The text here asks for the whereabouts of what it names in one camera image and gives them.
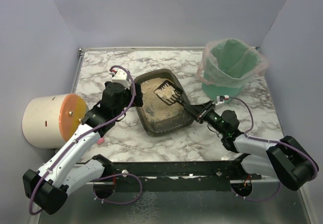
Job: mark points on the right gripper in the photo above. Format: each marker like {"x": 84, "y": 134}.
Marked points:
{"x": 204, "y": 111}

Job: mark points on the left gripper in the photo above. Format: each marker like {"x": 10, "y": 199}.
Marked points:
{"x": 138, "y": 98}

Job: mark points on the dark grey litter box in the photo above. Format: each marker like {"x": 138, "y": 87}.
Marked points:
{"x": 166, "y": 126}

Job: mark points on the black litter scoop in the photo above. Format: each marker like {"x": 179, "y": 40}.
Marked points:
{"x": 169, "y": 93}

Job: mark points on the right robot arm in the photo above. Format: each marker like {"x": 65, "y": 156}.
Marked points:
{"x": 283, "y": 159}

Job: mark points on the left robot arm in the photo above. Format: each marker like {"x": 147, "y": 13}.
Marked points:
{"x": 49, "y": 187}

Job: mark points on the beige cat litter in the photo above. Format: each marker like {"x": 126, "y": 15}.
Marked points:
{"x": 154, "y": 109}

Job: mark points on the small pink object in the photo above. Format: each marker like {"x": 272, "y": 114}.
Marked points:
{"x": 100, "y": 141}

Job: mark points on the green trash bin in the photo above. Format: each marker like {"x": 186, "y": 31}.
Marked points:
{"x": 224, "y": 82}

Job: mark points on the clear plastic bin liner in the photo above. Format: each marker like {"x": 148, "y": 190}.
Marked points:
{"x": 227, "y": 57}

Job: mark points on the cream cylinder with orange lid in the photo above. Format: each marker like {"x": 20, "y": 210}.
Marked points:
{"x": 49, "y": 122}

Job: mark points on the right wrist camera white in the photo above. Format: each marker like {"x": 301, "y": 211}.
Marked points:
{"x": 222, "y": 99}

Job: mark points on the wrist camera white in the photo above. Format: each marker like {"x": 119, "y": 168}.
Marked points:
{"x": 222, "y": 99}
{"x": 120, "y": 76}

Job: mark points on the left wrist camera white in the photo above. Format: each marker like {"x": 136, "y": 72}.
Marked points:
{"x": 120, "y": 76}

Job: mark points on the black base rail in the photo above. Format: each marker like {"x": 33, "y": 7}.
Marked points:
{"x": 174, "y": 176}

